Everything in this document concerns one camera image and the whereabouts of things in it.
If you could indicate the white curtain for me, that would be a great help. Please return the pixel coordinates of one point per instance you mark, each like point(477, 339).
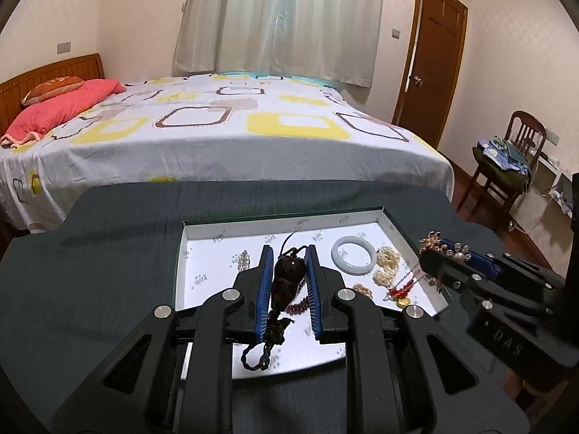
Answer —
point(280, 18)

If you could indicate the small silver pendant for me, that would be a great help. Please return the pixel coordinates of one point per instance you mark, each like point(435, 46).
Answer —
point(244, 260)

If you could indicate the wall switch by headboard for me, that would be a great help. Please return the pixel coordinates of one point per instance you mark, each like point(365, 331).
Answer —
point(64, 46)

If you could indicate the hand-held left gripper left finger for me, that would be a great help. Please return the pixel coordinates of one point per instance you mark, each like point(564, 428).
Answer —
point(264, 294)

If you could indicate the green jewelry box white inside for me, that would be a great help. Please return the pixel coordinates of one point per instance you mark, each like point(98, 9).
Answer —
point(212, 257)

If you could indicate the pink pillow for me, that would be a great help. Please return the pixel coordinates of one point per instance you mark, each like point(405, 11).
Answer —
point(59, 108)

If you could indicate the orange cushion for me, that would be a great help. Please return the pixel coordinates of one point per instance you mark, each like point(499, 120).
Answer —
point(49, 88)

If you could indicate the bed with patterned sheet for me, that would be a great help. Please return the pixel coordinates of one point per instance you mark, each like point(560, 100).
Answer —
point(226, 153)

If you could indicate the pile of clothes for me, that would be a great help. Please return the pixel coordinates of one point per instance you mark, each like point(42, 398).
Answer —
point(502, 158)

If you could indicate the wall socket by chair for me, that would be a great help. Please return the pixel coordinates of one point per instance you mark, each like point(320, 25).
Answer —
point(552, 136)

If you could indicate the white jade bangle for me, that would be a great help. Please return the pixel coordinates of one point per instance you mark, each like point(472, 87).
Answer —
point(337, 257)

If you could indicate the brown wooden door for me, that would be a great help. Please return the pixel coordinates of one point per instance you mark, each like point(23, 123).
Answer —
point(434, 68)

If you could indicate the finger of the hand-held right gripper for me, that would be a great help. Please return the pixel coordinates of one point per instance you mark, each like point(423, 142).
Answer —
point(484, 264)
point(506, 325)

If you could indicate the wooden headboard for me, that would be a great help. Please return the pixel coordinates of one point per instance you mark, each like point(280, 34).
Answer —
point(45, 70)

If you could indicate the dark wooden chair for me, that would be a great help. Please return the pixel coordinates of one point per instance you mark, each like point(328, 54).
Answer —
point(524, 126)

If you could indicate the white side cabinet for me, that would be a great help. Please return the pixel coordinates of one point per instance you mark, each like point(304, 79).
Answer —
point(549, 176)

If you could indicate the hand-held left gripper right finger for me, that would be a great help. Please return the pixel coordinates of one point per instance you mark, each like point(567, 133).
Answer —
point(314, 294)

